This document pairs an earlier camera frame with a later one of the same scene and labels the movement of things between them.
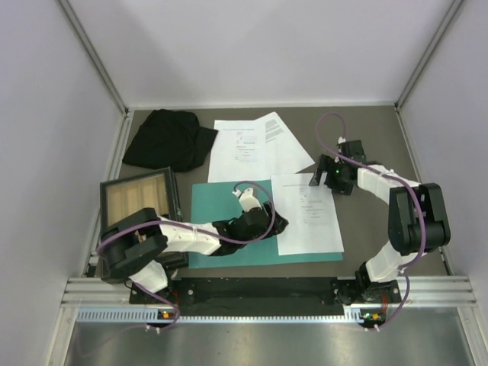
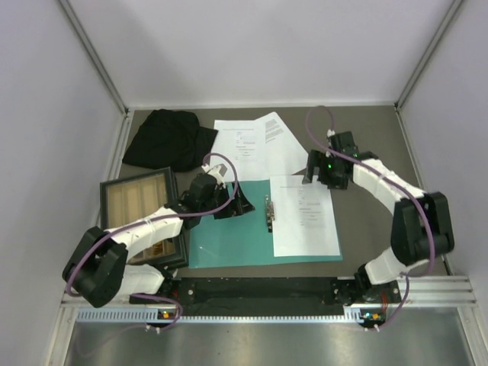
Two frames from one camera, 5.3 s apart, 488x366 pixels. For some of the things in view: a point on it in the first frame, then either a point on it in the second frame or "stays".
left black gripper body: [269, 211] -> [219, 198]
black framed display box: [122, 199] stays
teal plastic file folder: [214, 201] stays
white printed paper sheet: [310, 211] stays
